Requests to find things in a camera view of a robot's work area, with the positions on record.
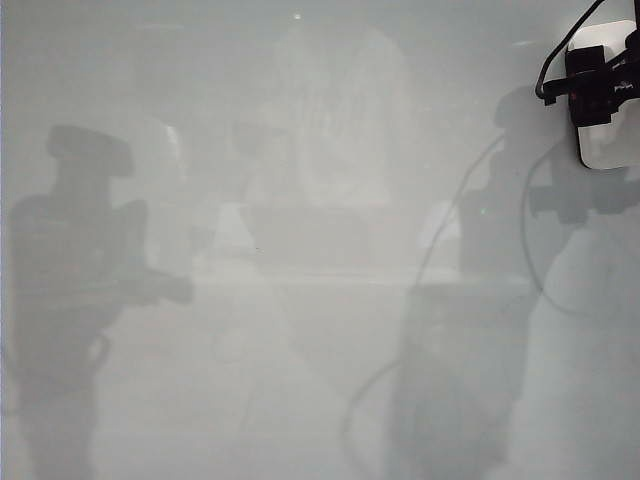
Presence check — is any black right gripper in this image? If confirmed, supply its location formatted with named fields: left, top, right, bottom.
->
left=542, top=45, right=640, bottom=127

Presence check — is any white rectangular whiteboard eraser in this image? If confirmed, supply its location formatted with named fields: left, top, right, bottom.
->
left=566, top=19, right=640, bottom=171

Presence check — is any grey glass whiteboard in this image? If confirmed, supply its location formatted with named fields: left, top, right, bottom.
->
left=0, top=0, right=640, bottom=480

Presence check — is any thin black camera cable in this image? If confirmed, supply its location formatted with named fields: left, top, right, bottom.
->
left=534, top=0, right=607, bottom=100

